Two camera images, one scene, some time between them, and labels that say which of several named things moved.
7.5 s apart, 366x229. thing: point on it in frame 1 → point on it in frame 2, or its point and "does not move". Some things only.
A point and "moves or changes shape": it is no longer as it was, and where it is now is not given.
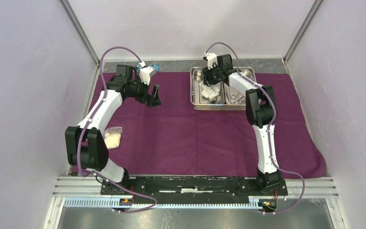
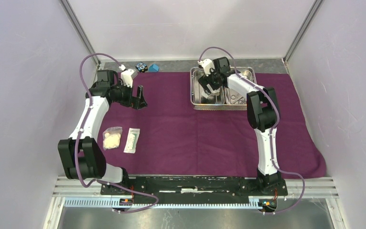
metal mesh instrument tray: [218, 97] does not move
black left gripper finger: [156, 101] → [141, 102]
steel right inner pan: [234, 96] does not move
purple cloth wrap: [172, 139] does not move
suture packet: [210, 92] moves or changes shape
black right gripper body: [212, 76] does not move
